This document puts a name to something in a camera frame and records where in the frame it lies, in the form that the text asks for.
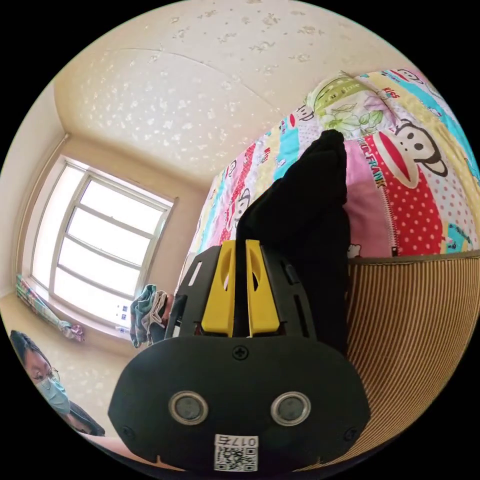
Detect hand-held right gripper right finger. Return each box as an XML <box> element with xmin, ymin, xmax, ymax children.
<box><xmin>245</xmin><ymin>240</ymin><xmax>282</xmax><ymax>337</ymax></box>

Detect colourful printed curtain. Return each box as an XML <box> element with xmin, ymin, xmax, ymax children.
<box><xmin>15</xmin><ymin>274</ymin><xmax>86</xmax><ymax>343</ymax></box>

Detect bed with printed sheet and striped mat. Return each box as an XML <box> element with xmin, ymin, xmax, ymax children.
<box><xmin>183</xmin><ymin>67</ymin><xmax>480</xmax><ymax>474</ymax></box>

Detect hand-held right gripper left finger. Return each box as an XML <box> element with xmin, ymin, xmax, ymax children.
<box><xmin>201</xmin><ymin>240</ymin><xmax>237</xmax><ymax>337</ymax></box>

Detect person's body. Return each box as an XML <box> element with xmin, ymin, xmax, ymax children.
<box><xmin>8</xmin><ymin>329</ymin><xmax>107</xmax><ymax>438</ymax></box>

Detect black pants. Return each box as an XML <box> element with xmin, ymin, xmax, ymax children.
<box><xmin>236</xmin><ymin>129</ymin><xmax>352</xmax><ymax>358</ymax></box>

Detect window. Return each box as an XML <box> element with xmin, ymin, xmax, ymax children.
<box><xmin>23</xmin><ymin>156</ymin><xmax>177</xmax><ymax>340</ymax></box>

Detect pile of clothes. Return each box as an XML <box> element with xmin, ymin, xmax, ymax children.
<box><xmin>129</xmin><ymin>284</ymin><xmax>174</xmax><ymax>349</ymax></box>

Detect floral pillow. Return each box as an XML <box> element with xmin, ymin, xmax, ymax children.
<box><xmin>304</xmin><ymin>73</ymin><xmax>389</xmax><ymax>137</ymax></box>

